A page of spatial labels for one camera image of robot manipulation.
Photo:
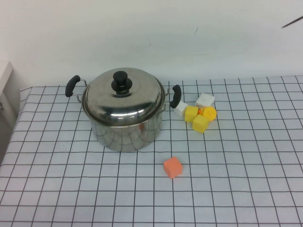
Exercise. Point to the yellow foam cube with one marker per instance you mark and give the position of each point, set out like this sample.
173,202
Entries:
190,114
200,123

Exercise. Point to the orange foam cube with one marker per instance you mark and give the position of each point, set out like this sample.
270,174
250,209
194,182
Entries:
172,168

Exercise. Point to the white black checkered tablecloth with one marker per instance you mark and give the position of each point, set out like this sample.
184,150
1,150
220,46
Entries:
71,189

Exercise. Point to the white foam cube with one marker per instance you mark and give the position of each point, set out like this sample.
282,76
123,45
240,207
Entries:
181,108
205,100

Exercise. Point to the white furniture edge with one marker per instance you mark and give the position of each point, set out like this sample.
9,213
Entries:
5,78

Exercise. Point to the steel lid with black knob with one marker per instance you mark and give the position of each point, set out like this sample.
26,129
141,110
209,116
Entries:
132,104

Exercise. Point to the yellow round toy orange end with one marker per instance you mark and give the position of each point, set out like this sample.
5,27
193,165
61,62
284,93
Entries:
209,113

